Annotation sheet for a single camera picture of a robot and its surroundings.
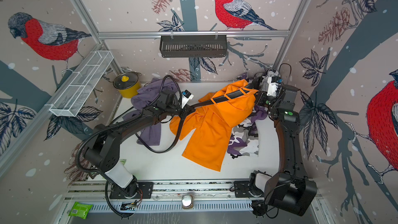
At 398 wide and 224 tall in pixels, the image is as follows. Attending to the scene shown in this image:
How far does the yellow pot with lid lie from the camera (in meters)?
1.06

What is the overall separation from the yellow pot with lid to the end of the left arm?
1.29 feet

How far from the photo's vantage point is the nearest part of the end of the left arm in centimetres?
68
